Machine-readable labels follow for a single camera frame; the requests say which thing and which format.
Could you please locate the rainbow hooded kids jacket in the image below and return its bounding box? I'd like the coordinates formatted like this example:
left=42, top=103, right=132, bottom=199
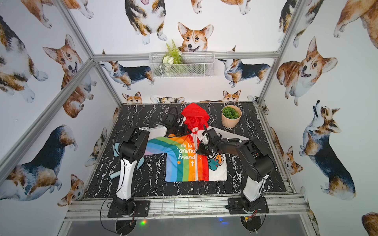
left=144, top=103, right=250, bottom=183

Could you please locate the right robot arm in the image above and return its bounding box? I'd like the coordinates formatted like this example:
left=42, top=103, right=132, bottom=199
left=197, top=127, right=275, bottom=203

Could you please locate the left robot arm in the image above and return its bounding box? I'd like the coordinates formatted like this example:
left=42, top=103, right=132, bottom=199
left=113, top=107, right=191, bottom=204

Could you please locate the beige pot with green plant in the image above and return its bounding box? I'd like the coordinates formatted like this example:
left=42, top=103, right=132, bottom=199
left=221, top=105, right=242, bottom=128

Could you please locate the artificial fern with white flower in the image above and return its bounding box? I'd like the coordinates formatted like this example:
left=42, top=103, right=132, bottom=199
left=162, top=40, right=183, bottom=72

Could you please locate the white wire wall basket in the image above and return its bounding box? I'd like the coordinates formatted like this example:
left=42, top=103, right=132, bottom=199
left=149, top=52, right=215, bottom=78

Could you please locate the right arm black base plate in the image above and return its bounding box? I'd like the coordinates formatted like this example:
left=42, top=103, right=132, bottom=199
left=225, top=196, right=269, bottom=214

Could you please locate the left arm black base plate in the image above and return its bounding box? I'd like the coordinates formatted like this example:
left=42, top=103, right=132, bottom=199
left=107, top=200, right=151, bottom=218

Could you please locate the aluminium front rail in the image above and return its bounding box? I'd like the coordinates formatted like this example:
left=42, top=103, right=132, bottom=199
left=64, top=195, right=309, bottom=221

